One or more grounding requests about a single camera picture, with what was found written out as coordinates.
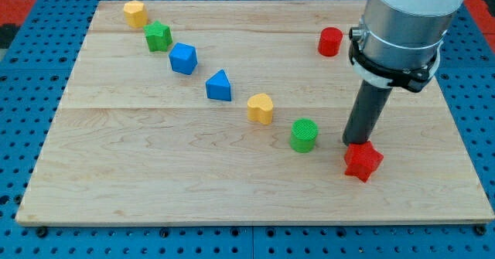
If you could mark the green star block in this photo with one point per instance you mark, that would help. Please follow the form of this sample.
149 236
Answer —
158 36

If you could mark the blue triangle block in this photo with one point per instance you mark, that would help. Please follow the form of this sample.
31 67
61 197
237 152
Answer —
218 87

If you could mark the green cylinder block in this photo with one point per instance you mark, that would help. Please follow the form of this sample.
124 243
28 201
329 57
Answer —
303 135

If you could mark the black cylindrical pointer tool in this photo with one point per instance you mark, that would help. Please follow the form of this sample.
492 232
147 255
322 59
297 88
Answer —
367 108

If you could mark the red cylinder block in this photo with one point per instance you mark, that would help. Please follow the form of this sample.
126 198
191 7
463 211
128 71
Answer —
329 41

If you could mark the light wooden board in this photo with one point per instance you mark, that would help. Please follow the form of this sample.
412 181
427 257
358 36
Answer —
134 144

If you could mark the blue cube block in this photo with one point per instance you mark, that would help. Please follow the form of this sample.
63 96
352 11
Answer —
183 58

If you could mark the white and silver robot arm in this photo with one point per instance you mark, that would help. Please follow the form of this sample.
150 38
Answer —
405 34

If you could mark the yellow hexagon block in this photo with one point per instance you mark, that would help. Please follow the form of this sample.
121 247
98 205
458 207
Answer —
135 14

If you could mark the yellow heart block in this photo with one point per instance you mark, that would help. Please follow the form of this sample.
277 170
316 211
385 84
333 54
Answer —
260 108

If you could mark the red star block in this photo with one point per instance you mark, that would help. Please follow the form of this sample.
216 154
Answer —
362 160

